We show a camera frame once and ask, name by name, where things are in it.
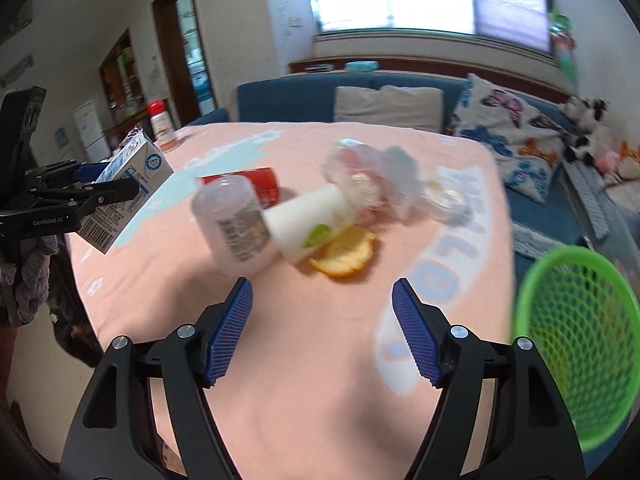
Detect dark cloth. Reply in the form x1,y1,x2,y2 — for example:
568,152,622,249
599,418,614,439
47,240,103,368

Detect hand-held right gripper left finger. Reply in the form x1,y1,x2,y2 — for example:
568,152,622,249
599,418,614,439
59,277,254,480

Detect red paper pack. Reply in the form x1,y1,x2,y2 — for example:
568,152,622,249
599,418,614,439
200,167,282,209

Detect green plastic basket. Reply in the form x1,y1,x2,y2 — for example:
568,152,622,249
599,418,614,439
514,247,640,452

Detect plastic wrapper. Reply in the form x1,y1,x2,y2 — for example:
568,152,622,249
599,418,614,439
322,139,426,223

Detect beige cushion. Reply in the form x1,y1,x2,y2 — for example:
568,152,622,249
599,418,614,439
332,85,445,133

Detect long patterned sofa cover strip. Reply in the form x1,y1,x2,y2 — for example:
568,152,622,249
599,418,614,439
562,160,612,241

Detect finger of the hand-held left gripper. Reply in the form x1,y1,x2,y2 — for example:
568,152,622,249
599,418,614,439
27,178,141,221
25,161,108,186

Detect white refrigerator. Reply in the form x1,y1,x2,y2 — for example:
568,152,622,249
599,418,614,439
72,101,112,162

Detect person's left hand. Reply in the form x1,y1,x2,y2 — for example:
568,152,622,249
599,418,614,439
0,235,62,317

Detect white bottle with green label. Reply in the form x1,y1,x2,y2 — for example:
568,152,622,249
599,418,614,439
263,183,358,264

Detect white bottle with red cap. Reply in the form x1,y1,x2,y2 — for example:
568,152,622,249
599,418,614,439
148,99,180,153

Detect orange fox plush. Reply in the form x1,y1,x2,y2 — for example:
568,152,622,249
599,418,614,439
619,141,640,180

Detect short patterned sofa cover strip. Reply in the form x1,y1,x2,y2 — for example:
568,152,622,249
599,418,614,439
510,222,557,262

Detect colourful hanging toy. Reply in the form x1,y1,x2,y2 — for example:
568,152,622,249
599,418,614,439
547,7,578,81

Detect pink printed blanket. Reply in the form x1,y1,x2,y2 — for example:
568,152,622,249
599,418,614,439
65,121,516,480

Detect translucent plastic bottle with label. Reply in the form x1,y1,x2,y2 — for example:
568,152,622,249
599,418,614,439
192,174,280,276

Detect blue and white milk carton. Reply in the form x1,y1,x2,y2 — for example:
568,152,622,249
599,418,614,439
75,128,175,255

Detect blue sofa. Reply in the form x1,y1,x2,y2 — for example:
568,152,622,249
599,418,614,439
235,71,640,281

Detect black and white cow plush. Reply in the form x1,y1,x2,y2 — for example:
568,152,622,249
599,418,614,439
559,96,610,161

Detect wooden shelf cabinet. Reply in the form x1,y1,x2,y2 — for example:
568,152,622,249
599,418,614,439
98,30,151,128

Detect small clear jelly cup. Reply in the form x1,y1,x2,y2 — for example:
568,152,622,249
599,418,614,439
420,179,473,226

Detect butterfly print pillow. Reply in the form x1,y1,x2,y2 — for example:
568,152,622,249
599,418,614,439
445,74,576,204

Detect brown framed glass door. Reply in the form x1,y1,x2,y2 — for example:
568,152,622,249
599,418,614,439
151,0,219,127

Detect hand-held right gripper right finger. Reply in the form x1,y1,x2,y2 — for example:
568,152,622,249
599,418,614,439
391,277,586,480

